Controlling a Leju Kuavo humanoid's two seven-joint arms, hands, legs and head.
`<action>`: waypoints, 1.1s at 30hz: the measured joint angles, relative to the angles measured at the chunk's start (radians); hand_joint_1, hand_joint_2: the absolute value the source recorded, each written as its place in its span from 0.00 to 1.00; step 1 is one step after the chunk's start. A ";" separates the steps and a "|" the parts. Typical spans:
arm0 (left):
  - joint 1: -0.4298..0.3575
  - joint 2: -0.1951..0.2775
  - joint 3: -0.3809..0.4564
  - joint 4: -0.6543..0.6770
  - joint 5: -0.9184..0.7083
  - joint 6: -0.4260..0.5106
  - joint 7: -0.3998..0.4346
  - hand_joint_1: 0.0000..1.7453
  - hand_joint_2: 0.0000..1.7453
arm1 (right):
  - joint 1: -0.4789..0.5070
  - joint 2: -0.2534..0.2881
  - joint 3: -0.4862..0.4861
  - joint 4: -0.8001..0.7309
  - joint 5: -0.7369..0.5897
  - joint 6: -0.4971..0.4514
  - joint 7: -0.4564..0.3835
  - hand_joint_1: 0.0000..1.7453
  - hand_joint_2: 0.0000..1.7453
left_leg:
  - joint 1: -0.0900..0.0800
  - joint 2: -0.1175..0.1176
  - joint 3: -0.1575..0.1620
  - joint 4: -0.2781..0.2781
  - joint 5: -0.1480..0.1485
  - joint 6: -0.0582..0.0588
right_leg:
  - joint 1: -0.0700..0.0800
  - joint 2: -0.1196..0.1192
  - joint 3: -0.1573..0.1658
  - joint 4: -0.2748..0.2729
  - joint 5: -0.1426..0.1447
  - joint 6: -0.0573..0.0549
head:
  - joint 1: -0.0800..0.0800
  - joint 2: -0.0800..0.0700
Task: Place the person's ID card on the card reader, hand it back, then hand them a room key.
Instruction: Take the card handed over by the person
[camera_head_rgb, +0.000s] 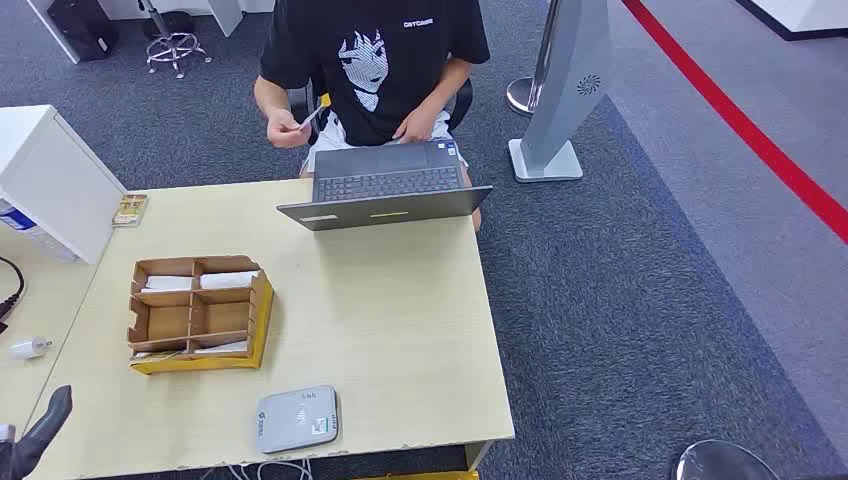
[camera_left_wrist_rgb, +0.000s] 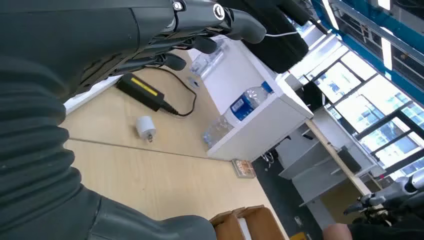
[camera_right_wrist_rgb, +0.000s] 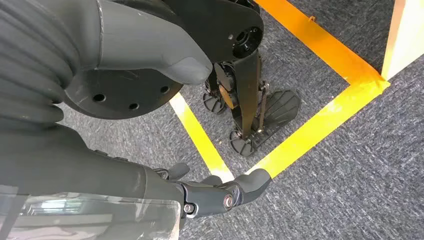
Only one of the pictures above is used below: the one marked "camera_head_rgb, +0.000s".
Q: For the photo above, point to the clear water bottle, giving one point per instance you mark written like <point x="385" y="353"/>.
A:
<point x="26" y="228"/>

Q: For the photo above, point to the white charger plug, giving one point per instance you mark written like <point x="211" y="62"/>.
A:
<point x="26" y="348"/>

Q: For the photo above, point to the white card stack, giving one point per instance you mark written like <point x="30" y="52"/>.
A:
<point x="222" y="348"/>
<point x="228" y="279"/>
<point x="167" y="284"/>

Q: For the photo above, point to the grey card reader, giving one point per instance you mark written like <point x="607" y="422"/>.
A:
<point x="295" y="420"/>

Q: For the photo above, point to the brown cardboard divider box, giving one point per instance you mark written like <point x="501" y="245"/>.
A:
<point x="262" y="318"/>

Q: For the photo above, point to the grey kiosk stand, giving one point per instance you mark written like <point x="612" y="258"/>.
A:
<point x="570" y="79"/>

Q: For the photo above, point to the white cabinet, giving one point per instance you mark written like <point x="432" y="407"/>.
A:
<point x="60" y="185"/>

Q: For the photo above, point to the black bag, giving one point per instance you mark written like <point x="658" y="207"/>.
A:
<point x="79" y="26"/>

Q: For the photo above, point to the chrome dome base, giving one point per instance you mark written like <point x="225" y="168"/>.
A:
<point x="722" y="464"/>

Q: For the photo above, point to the dark grey laptop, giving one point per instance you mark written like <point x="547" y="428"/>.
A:
<point x="384" y="208"/>

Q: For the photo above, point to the person's left hand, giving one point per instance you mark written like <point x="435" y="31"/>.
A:
<point x="416" y="126"/>

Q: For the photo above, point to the person's right forearm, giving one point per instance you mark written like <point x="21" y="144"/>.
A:
<point x="268" y="96"/>

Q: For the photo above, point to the chrome stanchion post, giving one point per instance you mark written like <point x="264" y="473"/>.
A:
<point x="523" y="93"/>

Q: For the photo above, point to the white desk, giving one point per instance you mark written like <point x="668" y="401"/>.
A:
<point x="225" y="13"/>

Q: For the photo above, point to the gold card pack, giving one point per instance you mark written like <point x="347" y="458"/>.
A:
<point x="130" y="210"/>

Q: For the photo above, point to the person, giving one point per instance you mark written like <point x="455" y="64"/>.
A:
<point x="411" y="60"/>

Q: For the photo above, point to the red floor tape line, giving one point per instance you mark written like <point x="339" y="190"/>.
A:
<point x="742" y="126"/>

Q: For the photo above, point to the white ID card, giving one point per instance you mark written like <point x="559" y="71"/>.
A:
<point x="311" y="117"/>

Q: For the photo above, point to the person's right hand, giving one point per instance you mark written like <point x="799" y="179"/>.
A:
<point x="286" y="129"/>

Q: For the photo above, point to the black office chair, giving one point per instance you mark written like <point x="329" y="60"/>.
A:
<point x="462" y="106"/>

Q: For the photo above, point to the gold room key card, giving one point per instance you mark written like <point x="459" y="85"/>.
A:
<point x="156" y="356"/>

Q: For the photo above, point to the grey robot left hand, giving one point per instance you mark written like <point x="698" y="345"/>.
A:
<point x="40" y="430"/>

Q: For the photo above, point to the person's left forearm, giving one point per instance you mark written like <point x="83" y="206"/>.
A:
<point x="447" y="89"/>

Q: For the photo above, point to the white platform black base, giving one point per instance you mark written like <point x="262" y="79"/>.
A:
<point x="808" y="13"/>

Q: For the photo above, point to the yellow box edge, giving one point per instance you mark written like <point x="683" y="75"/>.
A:
<point x="424" y="476"/>

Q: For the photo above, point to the chrome stool base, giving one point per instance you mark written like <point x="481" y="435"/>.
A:
<point x="171" y="48"/>

